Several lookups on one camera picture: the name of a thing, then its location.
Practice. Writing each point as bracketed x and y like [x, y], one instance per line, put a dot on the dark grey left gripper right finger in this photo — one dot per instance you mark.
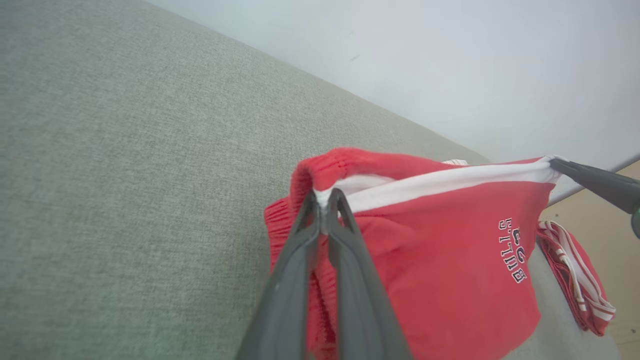
[362, 310]

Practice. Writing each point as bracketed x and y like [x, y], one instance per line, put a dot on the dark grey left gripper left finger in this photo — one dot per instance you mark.
[290, 300]

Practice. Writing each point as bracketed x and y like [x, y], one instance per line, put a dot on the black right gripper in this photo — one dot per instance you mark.
[636, 224]

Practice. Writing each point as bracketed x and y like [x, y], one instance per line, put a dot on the red shorts with white stripe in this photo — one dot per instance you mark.
[440, 260]

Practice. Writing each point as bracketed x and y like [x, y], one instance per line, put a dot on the red Bulls jersey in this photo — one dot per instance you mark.
[575, 280]

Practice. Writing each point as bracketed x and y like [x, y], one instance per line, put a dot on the light plywood panel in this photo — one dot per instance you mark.
[620, 260]

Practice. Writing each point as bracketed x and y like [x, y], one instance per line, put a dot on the grey fabric sofa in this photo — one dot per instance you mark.
[125, 175]

